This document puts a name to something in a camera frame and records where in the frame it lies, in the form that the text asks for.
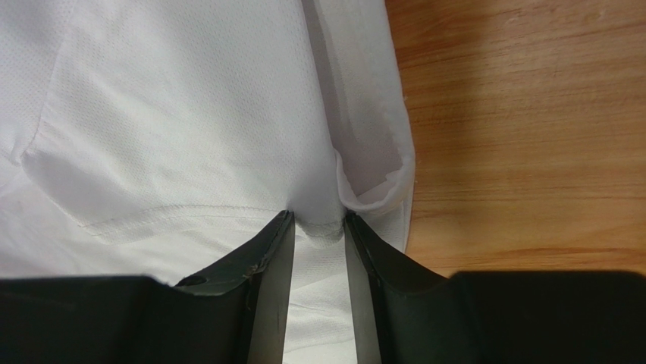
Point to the white t shirt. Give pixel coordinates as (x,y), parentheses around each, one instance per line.
(156,136)

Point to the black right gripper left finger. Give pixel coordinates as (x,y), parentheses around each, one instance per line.
(237,312)

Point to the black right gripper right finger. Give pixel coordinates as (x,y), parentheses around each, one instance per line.
(389,298)

